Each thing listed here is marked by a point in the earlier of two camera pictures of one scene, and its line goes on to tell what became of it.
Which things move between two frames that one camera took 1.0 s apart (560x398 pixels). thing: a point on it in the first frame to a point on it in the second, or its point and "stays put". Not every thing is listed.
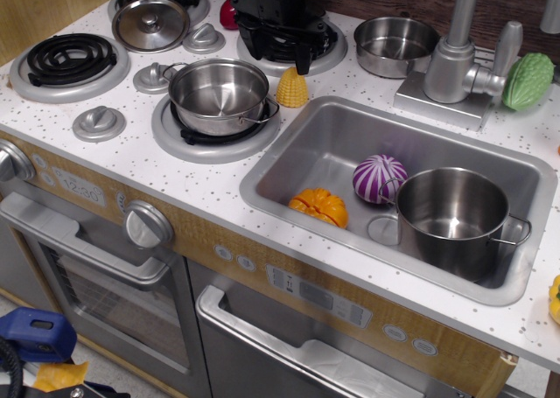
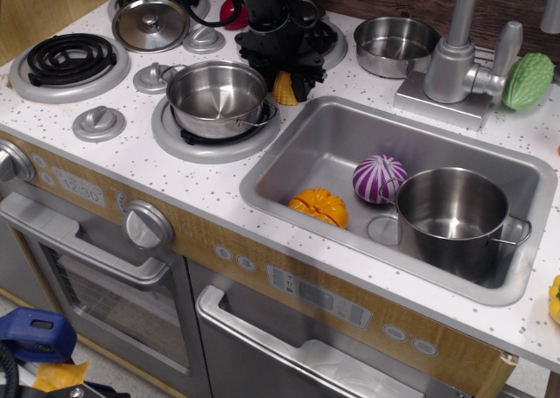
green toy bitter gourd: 528,80 stays put
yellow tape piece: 58,375 stays put
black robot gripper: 289,3 to 276,40
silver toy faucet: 454,88 stays put
